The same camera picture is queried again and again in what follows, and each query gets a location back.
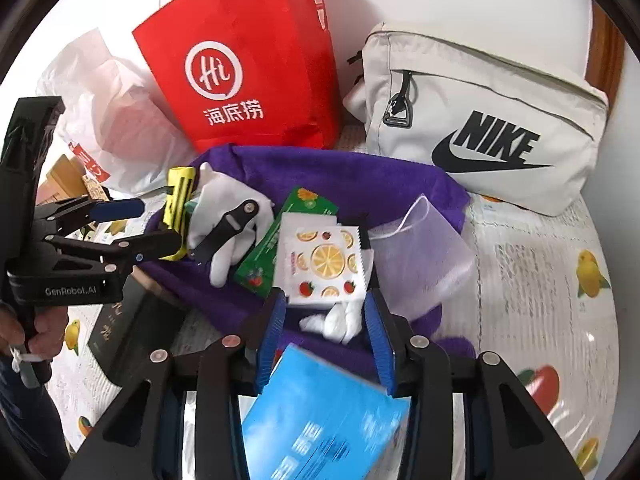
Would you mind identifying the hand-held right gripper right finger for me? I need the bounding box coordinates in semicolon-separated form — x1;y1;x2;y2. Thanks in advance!
364;291;583;480

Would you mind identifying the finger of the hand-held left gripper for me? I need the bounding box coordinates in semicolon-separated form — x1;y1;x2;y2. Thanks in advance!
35;197;146;235
47;230;182;273

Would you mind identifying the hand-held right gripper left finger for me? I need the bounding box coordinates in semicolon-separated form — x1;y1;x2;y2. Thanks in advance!
62;290;288;480

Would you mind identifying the yellow Adidas pouch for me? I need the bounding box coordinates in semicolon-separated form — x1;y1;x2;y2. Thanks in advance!
161;166;198;261

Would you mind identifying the white glove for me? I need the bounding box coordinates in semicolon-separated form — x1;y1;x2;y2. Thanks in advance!
187;167;276;288

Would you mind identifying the blue tissue pack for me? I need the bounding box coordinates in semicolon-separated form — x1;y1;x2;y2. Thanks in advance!
241;344;411;480

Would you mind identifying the fruit-print wipe packet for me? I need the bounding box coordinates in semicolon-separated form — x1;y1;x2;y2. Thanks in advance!
270;212;376;308

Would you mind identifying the translucent mesh pouch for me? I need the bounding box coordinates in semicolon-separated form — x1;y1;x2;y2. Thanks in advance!
367;195;478;318

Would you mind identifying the person's left hand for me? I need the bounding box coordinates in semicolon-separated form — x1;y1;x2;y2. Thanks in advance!
0;302;71;361

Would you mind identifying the brown patterned box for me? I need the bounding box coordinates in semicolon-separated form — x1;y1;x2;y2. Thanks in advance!
82;172;111;203

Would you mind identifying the wooden headboard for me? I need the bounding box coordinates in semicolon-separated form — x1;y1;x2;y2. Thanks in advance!
37;154;86;206

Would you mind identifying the dark green tin box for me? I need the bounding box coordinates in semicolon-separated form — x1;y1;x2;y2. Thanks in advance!
87;275;188;386

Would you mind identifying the white plastic shopping bag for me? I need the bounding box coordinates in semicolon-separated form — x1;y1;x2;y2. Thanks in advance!
37;27;201;196

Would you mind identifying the fruit-print tablecloth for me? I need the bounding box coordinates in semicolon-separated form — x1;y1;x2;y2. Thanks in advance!
50;185;621;480

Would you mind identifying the person's dark clothing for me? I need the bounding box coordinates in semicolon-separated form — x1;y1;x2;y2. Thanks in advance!
0;355;68;480

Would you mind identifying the purple towel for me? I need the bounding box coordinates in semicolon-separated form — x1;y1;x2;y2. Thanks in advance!
135;144;478;391

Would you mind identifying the red paper bag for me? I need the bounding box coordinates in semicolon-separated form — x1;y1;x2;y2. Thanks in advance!
131;0;341;153

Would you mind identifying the beige fabric pouch bag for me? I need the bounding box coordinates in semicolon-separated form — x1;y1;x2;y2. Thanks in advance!
342;22;610;217

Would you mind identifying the brown wooden door frame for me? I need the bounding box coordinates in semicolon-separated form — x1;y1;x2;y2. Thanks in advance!
587;2;626;111

